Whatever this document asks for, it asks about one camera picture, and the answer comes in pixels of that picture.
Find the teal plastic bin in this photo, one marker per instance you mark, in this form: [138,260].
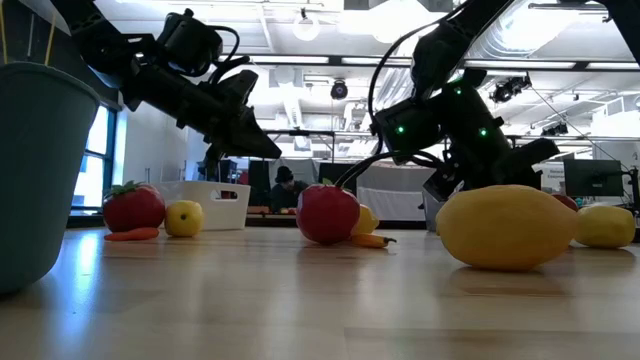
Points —
[40,175]

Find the black ceiling light rail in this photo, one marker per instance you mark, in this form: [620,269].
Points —
[300,60]

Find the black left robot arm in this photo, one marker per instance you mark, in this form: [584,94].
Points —
[100,45]

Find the black metal frame stand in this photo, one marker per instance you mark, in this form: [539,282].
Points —
[300,132]

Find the red toy tomato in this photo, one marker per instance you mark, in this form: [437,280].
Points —
[566,201]
[327,215]
[134,210]

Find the black desktop monitor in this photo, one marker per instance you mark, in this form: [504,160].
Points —
[594,177]

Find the orange-yellow toy mango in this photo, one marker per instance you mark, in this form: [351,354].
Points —
[505,227]

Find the person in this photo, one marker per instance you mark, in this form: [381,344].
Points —
[286,192]

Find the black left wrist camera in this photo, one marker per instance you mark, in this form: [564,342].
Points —
[237,90]

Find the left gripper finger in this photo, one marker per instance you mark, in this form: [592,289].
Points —
[247,135]
[255,155]

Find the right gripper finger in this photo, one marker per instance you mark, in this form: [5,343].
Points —
[442,187]
[525,162]

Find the black ceiling spotlight cluster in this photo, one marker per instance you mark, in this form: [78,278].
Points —
[510,90]

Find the white plastic basket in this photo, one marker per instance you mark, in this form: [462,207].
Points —
[220,210]

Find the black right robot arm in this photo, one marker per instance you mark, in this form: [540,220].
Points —
[450,35]

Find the orange toy carrot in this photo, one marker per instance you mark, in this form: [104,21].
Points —
[372,241]
[132,234]

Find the clear plastic bin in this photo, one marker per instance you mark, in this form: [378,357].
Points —
[431,212]

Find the black ceiling dome camera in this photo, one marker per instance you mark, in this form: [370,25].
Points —
[339,91]

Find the black tall monitor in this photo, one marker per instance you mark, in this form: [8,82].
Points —
[259,182]

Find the black wide monitor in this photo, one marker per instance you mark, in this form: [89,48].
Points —
[332,172]

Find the white draped table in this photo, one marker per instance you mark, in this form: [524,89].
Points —
[390,200]

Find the yellow toy lemon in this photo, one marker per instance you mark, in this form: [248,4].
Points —
[184,218]
[605,226]
[367,220]

